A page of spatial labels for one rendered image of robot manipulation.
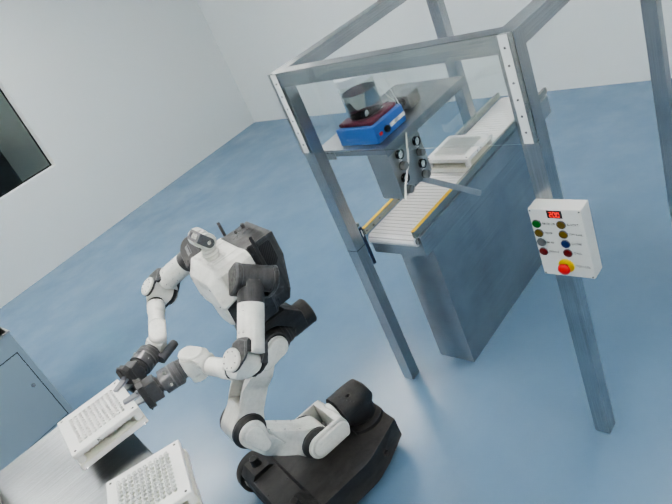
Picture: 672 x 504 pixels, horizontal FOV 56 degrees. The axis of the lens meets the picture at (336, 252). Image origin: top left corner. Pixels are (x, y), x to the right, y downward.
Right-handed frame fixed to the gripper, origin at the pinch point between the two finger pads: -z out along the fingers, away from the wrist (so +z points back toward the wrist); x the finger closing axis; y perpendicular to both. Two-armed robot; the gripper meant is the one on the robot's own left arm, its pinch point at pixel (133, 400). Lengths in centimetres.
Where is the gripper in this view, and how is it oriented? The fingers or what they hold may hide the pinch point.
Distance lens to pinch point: 231.1
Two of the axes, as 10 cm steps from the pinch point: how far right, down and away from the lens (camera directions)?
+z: 8.2, -5.1, 2.6
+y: -4.5, -2.9, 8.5
